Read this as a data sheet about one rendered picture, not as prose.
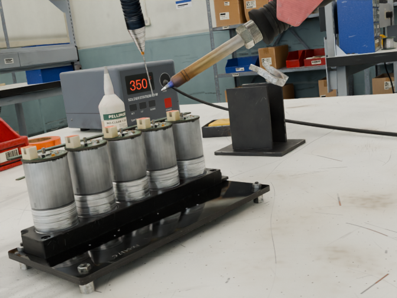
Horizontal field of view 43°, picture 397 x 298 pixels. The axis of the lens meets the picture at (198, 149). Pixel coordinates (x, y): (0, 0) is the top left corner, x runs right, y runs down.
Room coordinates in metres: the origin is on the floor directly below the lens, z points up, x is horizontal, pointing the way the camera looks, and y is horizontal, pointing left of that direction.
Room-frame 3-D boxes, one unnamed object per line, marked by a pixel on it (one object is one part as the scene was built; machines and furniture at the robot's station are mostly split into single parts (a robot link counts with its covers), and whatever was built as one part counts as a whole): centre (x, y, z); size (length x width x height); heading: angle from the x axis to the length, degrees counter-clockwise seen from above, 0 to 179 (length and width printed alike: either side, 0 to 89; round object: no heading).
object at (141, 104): (0.81, 0.11, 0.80); 0.15 x 0.12 x 0.10; 45
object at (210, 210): (0.31, 0.03, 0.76); 0.16 x 0.07 x 0.01; 137
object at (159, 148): (0.34, 0.03, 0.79); 0.02 x 0.02 x 0.05
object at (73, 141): (0.29, 0.07, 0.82); 0.01 x 0.01 x 0.01; 47
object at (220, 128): (0.63, -0.05, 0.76); 0.07 x 0.05 x 0.02; 72
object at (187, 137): (0.36, 0.01, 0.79); 0.02 x 0.02 x 0.05
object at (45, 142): (0.69, 0.22, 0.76); 0.06 x 0.06 x 0.01
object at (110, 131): (0.31, 0.05, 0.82); 0.01 x 0.01 x 0.01; 47
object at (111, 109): (0.67, 0.11, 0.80); 0.03 x 0.03 x 0.10
